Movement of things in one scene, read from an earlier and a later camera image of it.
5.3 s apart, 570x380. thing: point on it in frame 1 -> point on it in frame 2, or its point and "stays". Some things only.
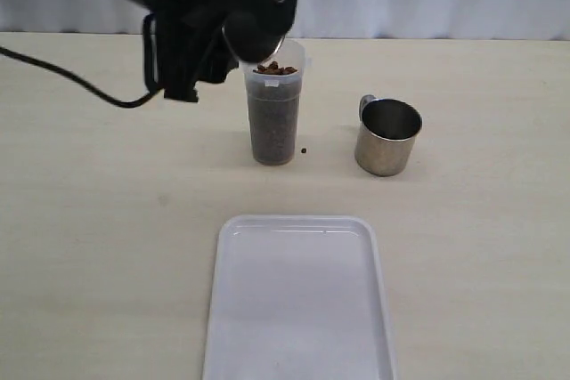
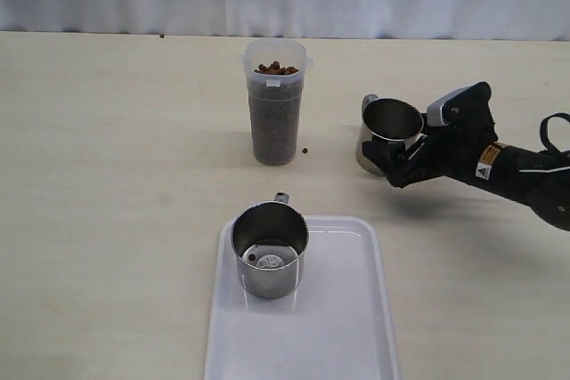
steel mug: x=253 y=37 -> x=270 y=239
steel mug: x=386 y=135 stays
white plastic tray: x=297 y=298 stays
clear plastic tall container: x=274 y=92 stays
